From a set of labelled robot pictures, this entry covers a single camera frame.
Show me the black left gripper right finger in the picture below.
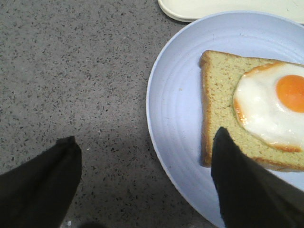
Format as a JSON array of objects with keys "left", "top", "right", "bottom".
[{"left": 211, "top": 127, "right": 304, "bottom": 228}]

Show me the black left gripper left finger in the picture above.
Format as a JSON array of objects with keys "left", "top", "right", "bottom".
[{"left": 0, "top": 136, "right": 82, "bottom": 228}]

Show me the light blue plate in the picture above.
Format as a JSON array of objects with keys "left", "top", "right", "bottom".
[{"left": 146, "top": 11, "right": 304, "bottom": 228}]

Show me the bottom bread slice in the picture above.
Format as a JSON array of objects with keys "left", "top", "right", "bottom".
[{"left": 199, "top": 50, "right": 304, "bottom": 172}]

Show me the white rectangular tray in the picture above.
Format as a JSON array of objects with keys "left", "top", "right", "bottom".
[{"left": 158, "top": 0, "right": 304, "bottom": 24}]

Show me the fried egg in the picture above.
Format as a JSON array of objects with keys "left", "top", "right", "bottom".
[{"left": 233, "top": 62, "right": 304, "bottom": 152}]

